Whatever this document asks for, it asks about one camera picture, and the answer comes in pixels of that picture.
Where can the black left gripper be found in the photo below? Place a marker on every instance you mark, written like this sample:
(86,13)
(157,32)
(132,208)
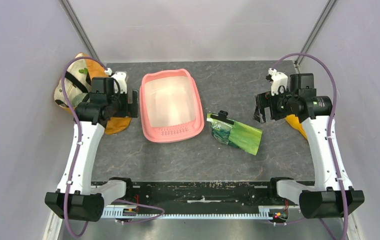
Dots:
(130,109)

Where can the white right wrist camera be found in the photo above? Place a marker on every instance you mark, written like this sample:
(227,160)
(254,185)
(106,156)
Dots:
(278,81)

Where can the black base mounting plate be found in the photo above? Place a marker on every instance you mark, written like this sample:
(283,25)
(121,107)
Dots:
(207,197)

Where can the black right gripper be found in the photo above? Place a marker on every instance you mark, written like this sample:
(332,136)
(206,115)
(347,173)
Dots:
(265,99)

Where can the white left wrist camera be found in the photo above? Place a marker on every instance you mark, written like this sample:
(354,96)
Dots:
(120,80)

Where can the black bag clip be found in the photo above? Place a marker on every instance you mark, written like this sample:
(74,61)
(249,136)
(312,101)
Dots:
(222,116)

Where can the pink plastic litter box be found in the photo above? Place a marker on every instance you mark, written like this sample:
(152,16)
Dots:
(170,106)

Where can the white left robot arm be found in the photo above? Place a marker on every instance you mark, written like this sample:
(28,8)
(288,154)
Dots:
(74,198)

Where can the yellow plastic scoop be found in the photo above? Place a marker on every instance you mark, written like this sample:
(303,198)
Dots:
(293,121)

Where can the green cat litter bag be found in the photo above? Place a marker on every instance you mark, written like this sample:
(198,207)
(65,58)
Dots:
(239,135)

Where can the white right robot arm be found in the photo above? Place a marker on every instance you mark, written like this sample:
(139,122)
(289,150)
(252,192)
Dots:
(332,194)

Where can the orange paper tote bag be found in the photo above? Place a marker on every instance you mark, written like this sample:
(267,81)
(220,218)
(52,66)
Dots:
(78,79)

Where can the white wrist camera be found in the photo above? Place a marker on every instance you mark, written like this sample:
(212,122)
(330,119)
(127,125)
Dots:
(278,81)
(120,80)

